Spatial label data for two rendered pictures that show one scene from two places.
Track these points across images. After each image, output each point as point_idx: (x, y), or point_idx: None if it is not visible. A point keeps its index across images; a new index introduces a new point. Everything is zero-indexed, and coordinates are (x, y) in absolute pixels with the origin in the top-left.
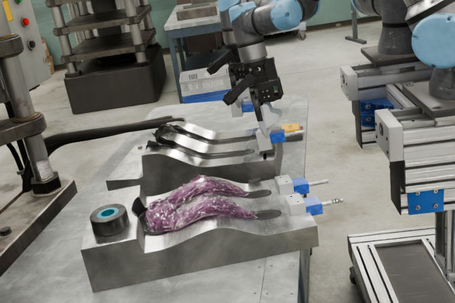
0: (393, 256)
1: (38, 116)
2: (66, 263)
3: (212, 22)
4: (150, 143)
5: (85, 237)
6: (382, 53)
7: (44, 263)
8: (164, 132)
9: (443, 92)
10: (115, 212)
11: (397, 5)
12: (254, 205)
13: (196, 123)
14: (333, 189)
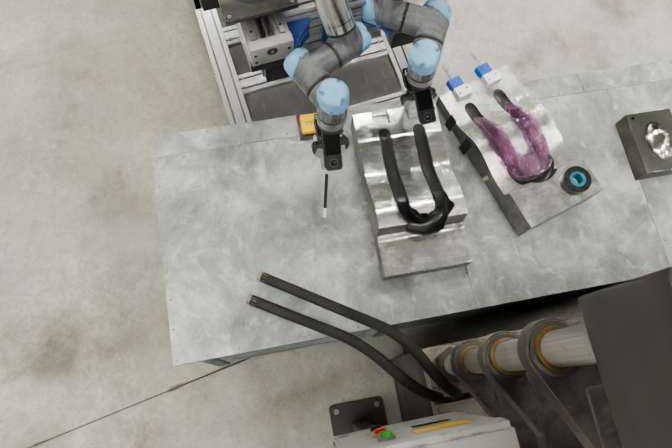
0: (267, 117)
1: (472, 342)
2: (565, 241)
3: None
4: (453, 207)
5: (589, 194)
6: None
7: (570, 260)
8: (415, 212)
9: None
10: (575, 173)
11: None
12: (490, 109)
13: (260, 258)
14: (54, 217)
